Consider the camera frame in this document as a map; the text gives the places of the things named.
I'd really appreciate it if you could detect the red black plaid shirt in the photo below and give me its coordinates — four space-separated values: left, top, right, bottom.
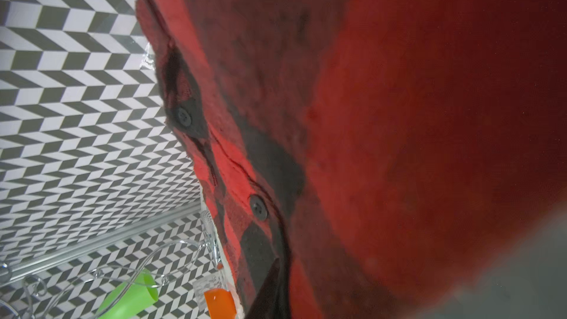
136 0 566 318

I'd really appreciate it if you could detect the chrome glass holder stand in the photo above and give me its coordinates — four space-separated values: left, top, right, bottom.
1 209 221 318

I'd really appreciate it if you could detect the clear plastic cup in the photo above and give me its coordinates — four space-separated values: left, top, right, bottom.
193 271 229 313

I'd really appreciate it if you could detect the orange plastic bowl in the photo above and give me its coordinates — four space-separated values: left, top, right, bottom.
204 288 237 319

